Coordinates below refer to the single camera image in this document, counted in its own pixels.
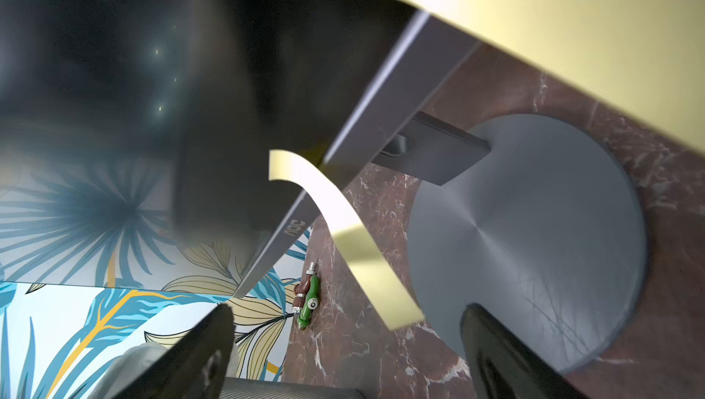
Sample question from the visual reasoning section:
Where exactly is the yellow sticky note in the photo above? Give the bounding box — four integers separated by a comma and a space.
268, 149, 424, 330
400, 0, 704, 150

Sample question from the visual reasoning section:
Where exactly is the clear plastic bin liner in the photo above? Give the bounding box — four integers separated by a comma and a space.
89, 342, 171, 398

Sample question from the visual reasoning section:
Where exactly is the green toy car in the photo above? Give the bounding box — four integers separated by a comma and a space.
297, 274, 321, 330

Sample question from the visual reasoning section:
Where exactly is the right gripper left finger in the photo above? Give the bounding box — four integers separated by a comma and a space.
115, 303, 234, 398

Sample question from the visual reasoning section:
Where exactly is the mesh waste bin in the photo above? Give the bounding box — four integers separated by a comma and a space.
220, 378, 364, 399

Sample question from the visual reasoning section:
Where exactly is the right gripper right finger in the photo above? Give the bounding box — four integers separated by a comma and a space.
461, 303, 585, 399

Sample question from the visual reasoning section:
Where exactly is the black computer monitor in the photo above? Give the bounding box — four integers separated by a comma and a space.
1, 0, 488, 296

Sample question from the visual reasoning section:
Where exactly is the round grey monitor stand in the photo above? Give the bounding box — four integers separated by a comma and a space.
375, 114, 648, 373

